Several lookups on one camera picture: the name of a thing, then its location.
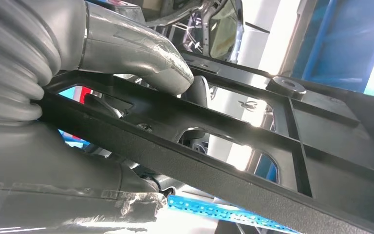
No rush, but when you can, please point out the blue steel shelf rack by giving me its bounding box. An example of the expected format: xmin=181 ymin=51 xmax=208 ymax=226
xmin=167 ymin=194 xmax=301 ymax=234
xmin=291 ymin=0 xmax=374 ymax=95

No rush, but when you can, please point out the red barrier belt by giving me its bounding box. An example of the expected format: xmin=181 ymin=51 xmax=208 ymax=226
xmin=77 ymin=86 xmax=93 ymax=105

